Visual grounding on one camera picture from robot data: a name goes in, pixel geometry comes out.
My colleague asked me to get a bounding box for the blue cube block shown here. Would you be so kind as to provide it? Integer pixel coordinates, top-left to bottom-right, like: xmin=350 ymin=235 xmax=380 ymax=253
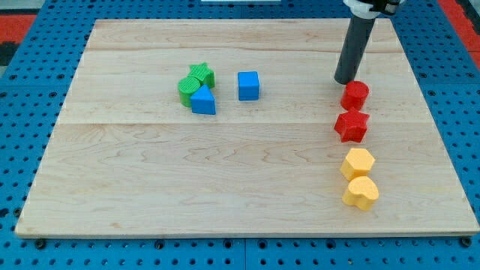
xmin=237 ymin=71 xmax=260 ymax=101

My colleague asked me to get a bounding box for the red star block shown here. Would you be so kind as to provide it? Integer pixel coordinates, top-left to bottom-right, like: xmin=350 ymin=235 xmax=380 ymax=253
xmin=334 ymin=107 xmax=370 ymax=143

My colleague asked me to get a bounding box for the red cylinder block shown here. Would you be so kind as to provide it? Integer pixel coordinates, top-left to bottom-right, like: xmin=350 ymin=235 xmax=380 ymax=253
xmin=340 ymin=81 xmax=370 ymax=110

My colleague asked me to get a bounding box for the green star block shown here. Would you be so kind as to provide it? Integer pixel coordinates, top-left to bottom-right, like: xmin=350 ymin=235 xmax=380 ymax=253
xmin=188 ymin=62 xmax=215 ymax=89

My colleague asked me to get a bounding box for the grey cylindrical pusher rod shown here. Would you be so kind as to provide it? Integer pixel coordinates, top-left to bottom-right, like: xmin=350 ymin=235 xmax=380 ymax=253
xmin=334 ymin=15 xmax=375 ymax=85

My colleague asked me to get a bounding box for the yellow hexagon block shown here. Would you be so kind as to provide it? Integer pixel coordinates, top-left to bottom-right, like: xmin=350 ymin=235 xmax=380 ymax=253
xmin=340 ymin=148 xmax=376 ymax=182

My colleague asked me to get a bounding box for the wooden board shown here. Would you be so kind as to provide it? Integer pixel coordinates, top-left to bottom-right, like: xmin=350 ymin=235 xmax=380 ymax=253
xmin=15 ymin=19 xmax=479 ymax=239

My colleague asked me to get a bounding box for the blue triangle block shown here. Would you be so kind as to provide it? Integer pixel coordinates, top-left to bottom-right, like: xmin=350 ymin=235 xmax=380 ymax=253
xmin=190 ymin=85 xmax=216 ymax=115

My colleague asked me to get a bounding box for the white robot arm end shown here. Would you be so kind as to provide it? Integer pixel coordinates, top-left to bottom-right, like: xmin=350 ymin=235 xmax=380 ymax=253
xmin=343 ymin=0 xmax=406 ymax=20

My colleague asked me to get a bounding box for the green cylinder block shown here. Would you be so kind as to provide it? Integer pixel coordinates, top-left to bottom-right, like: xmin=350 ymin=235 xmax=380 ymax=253
xmin=178 ymin=76 xmax=201 ymax=107

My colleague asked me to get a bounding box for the yellow heart block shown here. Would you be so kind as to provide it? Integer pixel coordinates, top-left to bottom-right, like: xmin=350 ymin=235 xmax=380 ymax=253
xmin=342 ymin=176 xmax=380 ymax=211

